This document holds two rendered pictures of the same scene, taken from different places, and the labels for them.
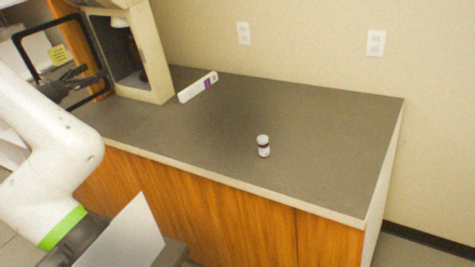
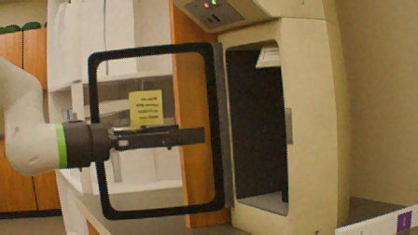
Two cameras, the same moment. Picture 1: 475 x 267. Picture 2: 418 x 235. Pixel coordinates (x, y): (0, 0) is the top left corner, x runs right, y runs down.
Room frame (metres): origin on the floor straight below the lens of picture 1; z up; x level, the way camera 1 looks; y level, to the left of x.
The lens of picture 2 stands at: (0.42, -0.07, 1.28)
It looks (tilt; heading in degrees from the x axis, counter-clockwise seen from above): 3 degrees down; 33
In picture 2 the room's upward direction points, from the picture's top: 5 degrees counter-clockwise
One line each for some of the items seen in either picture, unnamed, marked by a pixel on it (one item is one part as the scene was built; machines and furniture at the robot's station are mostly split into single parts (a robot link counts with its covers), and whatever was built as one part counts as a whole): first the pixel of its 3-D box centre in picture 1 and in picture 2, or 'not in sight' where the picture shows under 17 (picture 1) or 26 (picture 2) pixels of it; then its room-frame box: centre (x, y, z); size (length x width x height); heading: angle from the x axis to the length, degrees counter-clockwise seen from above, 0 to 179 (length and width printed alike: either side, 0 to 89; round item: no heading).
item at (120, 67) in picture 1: (139, 44); (303, 121); (1.60, 0.45, 1.19); 0.26 x 0.24 x 0.35; 55
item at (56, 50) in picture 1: (67, 66); (154, 132); (1.46, 0.76, 1.19); 0.30 x 0.01 x 0.40; 139
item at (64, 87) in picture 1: (64, 86); (109, 141); (1.22, 0.69, 1.20); 0.09 x 0.08 x 0.07; 145
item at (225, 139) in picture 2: (98, 52); (223, 126); (1.57, 0.65, 1.19); 0.03 x 0.02 x 0.39; 55
